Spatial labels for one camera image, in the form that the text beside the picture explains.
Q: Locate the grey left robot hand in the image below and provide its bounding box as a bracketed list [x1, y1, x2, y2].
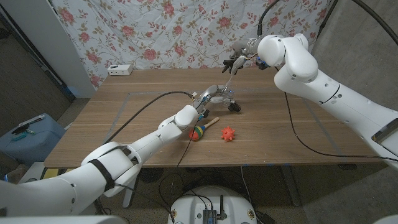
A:
[192, 84, 236, 119]

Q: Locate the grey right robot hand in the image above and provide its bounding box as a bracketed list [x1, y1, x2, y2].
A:
[229, 37, 261, 75]

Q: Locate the red spiky ball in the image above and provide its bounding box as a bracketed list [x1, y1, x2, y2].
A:
[221, 126, 236, 142]

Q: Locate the colourful wooden maraca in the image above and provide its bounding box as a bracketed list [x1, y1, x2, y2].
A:
[188, 116, 220, 141]

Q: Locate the floral backdrop cloth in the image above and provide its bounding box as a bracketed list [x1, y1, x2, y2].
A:
[51, 0, 332, 90]

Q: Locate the black backdrop stand pole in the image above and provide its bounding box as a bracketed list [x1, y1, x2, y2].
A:
[316, 0, 339, 40]

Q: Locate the white power strip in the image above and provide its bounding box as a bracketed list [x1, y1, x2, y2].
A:
[107, 64, 134, 77]

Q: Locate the black round floor base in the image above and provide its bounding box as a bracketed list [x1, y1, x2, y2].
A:
[138, 167, 165, 184]

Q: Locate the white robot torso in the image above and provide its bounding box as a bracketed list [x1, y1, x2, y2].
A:
[167, 185, 258, 224]

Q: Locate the black antenna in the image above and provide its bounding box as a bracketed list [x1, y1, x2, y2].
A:
[217, 195, 228, 220]

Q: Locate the grey computer box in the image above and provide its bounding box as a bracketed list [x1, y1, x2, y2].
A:
[202, 208, 218, 224]

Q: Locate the grey table leg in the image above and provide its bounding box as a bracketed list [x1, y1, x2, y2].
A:
[279, 166, 302, 208]

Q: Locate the white table leg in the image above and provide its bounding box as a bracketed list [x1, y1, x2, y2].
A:
[122, 179, 140, 208]

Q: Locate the blue storage case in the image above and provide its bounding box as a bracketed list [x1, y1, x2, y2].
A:
[0, 113, 67, 167]

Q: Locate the thin black left wrist cable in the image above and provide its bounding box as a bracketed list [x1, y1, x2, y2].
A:
[158, 118, 203, 224]

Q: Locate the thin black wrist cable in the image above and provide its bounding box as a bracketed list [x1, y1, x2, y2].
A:
[158, 118, 203, 224]
[275, 67, 398, 162]

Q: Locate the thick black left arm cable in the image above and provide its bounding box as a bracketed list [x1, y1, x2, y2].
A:
[104, 91, 194, 144]

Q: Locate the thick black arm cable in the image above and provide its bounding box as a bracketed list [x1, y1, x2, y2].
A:
[104, 91, 194, 144]
[257, 0, 398, 46]

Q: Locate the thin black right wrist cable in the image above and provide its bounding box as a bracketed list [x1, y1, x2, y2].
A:
[275, 67, 398, 162]

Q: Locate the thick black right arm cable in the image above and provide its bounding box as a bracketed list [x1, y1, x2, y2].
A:
[257, 0, 398, 46]

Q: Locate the white wall panel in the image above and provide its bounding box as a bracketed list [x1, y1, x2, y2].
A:
[0, 0, 96, 99]

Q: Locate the black tool with grey handle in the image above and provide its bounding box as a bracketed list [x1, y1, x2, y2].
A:
[11, 114, 46, 141]

